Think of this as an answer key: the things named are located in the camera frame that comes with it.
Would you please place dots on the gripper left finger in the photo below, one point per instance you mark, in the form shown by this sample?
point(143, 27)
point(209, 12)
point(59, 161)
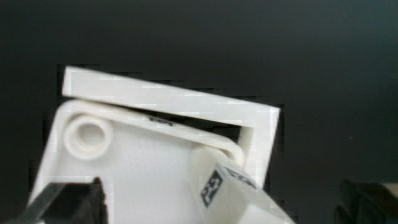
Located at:
point(68, 204)

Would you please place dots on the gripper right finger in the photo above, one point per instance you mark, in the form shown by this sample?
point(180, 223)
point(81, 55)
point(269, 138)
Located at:
point(368, 203)

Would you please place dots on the white desk leg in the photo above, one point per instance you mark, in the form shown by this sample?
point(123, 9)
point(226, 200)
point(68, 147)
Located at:
point(232, 200)

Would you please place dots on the white desk tabletop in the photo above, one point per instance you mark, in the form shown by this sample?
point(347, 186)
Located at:
point(123, 147)

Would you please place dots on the white U-shaped fixture frame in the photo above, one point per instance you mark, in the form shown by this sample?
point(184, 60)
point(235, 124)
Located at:
point(134, 93)

